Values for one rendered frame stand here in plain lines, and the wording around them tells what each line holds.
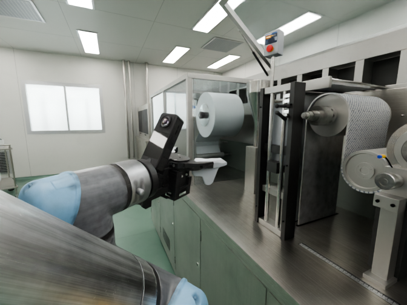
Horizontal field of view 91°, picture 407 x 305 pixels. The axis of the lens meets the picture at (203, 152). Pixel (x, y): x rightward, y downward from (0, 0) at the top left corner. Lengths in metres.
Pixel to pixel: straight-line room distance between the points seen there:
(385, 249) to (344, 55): 0.82
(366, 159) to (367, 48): 0.56
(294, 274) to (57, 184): 0.61
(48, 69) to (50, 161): 2.08
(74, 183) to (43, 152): 5.63
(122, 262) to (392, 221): 0.64
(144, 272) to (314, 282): 0.54
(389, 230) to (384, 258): 0.08
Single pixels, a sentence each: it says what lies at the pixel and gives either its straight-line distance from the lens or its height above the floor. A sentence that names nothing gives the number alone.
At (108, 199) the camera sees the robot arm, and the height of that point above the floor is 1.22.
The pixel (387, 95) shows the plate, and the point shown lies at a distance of 1.08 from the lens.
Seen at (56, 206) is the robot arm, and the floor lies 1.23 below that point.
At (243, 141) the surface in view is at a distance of 1.46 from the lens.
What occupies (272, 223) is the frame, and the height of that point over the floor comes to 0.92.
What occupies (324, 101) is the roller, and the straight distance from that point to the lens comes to 0.81.
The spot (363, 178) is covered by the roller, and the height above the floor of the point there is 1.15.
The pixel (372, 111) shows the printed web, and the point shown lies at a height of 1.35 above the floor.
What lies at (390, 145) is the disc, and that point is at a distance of 0.71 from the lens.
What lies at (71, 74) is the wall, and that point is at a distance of 5.84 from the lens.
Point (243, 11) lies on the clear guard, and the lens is 1.36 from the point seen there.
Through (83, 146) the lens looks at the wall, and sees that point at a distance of 5.76.
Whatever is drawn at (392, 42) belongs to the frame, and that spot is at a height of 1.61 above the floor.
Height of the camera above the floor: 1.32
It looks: 9 degrees down
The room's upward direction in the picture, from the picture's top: straight up
